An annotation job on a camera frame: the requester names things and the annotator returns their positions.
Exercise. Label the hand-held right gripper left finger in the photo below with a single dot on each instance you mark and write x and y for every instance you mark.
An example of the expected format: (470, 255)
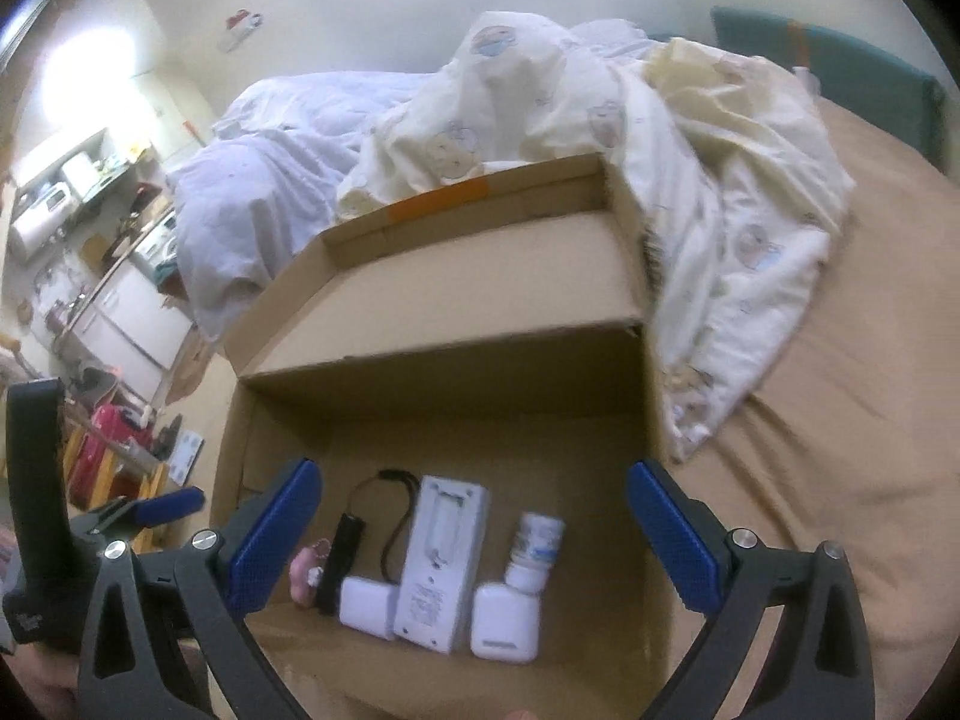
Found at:
(274, 532)

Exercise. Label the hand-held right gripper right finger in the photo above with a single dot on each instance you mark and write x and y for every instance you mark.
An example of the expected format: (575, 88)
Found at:
(679, 540)

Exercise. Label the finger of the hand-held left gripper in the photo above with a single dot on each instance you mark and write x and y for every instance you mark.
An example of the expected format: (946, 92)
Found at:
(176, 502)

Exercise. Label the small pink trinket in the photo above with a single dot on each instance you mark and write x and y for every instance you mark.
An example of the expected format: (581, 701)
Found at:
(306, 577)

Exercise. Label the white rounded adapter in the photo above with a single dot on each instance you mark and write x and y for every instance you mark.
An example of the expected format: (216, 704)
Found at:
(367, 606)

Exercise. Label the white bottle blue label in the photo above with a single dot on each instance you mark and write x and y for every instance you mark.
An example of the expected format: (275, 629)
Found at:
(536, 544)

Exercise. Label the white remote device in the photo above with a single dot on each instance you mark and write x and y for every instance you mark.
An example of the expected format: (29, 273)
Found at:
(442, 577)

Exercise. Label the cardboard box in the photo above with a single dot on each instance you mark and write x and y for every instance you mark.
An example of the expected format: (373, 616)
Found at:
(487, 300)

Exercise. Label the white bathroom scale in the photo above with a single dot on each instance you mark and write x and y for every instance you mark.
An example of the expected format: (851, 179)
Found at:
(187, 454)

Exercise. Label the red bag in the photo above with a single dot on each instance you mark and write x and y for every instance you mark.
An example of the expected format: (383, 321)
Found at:
(101, 442)

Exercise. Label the beige bed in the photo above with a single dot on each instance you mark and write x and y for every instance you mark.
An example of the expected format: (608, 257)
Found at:
(825, 480)

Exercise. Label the white kitchen cabinets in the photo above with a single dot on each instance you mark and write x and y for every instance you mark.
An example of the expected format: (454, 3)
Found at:
(127, 322)

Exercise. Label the white washing machine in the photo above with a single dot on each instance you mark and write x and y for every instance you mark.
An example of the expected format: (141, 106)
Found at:
(157, 247)

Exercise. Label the white toaster oven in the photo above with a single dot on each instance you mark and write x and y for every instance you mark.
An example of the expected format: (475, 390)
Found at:
(41, 221)

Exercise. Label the pale blue duvet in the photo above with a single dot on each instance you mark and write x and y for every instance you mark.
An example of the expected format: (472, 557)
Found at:
(262, 187)

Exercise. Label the white rice cooker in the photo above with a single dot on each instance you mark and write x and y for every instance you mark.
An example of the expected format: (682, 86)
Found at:
(80, 174)

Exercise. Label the cream bear print blanket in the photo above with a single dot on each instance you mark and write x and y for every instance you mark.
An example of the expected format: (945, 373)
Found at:
(735, 187)

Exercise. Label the teal headboard cushion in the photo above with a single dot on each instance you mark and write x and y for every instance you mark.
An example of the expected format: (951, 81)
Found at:
(862, 67)

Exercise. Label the red wall decoration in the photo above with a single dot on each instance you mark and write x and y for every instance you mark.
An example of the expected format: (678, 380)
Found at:
(240, 24)

